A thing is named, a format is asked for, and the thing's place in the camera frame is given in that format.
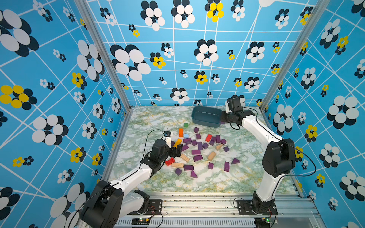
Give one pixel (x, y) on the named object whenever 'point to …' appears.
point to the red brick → (208, 137)
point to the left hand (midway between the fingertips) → (177, 142)
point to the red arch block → (169, 162)
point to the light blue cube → (186, 135)
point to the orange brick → (181, 132)
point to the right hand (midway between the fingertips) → (223, 115)
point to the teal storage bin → (206, 116)
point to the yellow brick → (177, 142)
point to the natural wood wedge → (217, 147)
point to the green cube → (186, 125)
